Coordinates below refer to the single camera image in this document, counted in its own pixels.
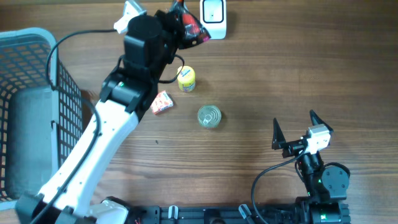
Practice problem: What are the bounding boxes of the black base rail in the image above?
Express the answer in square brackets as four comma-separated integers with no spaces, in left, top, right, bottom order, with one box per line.
[90,195,351,224]

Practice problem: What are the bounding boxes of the black red snack packet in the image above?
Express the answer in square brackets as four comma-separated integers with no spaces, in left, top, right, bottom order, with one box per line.
[169,0,211,50]

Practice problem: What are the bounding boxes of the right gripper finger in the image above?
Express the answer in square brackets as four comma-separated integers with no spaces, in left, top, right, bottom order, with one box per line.
[272,118,286,150]
[309,110,333,133]

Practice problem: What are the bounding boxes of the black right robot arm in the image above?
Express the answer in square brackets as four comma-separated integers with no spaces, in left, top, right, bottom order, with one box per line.
[272,110,351,223]

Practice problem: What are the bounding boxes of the yellow small bottle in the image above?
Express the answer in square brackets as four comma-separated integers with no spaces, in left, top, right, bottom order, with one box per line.
[177,65,196,92]

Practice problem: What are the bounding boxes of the round tin can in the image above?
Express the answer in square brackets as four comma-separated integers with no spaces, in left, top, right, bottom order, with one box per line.
[198,105,222,129]

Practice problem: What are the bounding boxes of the grey plastic basket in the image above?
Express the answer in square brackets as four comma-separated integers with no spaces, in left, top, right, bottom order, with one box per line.
[1,27,83,210]

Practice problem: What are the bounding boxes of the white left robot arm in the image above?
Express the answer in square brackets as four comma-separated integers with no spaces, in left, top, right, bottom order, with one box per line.
[16,9,187,223]

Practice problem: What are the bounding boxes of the red white small carton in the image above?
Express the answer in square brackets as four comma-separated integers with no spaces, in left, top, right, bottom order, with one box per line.
[150,90,174,114]

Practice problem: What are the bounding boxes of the white barcode scanner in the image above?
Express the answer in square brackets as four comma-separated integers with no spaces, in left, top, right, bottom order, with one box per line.
[200,0,227,40]

